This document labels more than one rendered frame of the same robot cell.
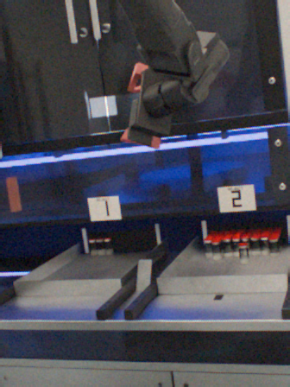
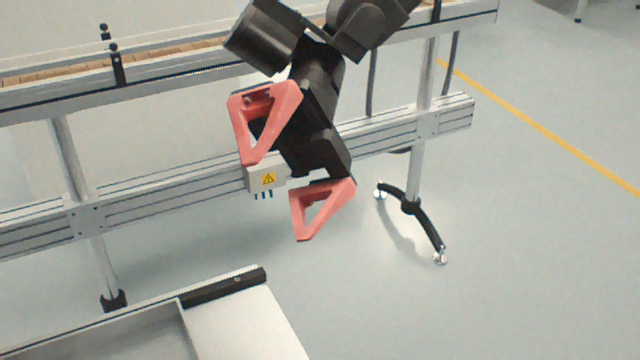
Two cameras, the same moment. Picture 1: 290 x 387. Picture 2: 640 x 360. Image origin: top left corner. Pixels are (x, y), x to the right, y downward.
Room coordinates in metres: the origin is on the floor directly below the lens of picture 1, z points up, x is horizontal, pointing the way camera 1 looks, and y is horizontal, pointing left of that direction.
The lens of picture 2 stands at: (1.32, 0.30, 1.56)
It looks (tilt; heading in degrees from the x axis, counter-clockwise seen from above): 38 degrees down; 224
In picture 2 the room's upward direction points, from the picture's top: straight up
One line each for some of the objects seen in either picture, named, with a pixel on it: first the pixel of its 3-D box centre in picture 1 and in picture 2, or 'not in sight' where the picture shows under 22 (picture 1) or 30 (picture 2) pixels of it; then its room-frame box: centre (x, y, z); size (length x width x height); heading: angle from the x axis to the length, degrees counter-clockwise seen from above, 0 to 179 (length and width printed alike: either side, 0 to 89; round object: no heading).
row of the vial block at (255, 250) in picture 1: (242, 245); not in sight; (1.33, -0.21, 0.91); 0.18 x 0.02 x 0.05; 70
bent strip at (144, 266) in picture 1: (135, 282); not in sight; (1.14, 0.04, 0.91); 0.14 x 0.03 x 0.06; 160
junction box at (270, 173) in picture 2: not in sight; (265, 174); (0.39, -0.81, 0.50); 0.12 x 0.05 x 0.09; 160
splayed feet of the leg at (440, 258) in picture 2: not in sight; (409, 212); (-0.22, -0.66, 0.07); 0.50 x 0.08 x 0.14; 70
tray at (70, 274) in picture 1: (97, 264); not in sight; (1.37, 0.14, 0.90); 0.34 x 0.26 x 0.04; 160
